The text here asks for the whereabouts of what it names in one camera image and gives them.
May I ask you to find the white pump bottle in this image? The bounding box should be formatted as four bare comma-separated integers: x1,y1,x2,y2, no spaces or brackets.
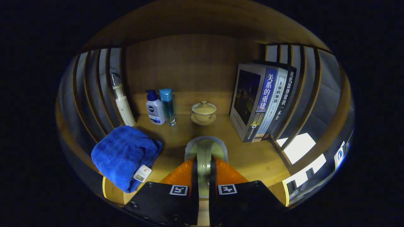
110,73,136,127

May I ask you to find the white spine book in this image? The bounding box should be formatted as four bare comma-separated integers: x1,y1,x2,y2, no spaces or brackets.
252,68,288,142

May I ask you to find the beige lidded tea cup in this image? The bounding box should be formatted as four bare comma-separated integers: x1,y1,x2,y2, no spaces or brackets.
191,101,217,126

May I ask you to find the blue folded towel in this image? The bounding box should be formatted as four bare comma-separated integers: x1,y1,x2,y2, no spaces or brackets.
91,125,163,193

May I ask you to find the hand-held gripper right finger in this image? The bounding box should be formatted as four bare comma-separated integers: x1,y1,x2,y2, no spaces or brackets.
209,156,286,227

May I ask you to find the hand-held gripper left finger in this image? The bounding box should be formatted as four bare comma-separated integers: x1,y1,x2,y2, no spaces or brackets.
123,157,200,227

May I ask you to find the dark cover book blue spine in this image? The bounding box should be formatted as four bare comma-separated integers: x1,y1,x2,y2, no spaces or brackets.
229,63,277,143

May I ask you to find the teal clear bottle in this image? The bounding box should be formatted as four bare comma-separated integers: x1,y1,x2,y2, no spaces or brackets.
159,89,176,126

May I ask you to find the wooden countertop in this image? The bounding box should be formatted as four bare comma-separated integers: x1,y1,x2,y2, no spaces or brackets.
63,113,291,226

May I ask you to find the pale green handled scrubber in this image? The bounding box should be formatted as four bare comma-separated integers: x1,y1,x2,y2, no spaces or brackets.
185,136,229,198

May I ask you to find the white lotion bottle blue cap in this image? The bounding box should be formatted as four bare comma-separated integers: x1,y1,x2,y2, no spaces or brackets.
145,90,166,125

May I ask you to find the wooden cabinet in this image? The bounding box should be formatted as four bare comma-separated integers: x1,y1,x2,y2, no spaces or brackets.
55,0,355,208

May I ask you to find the black spine book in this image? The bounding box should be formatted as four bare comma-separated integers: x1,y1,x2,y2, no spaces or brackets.
262,65,297,141

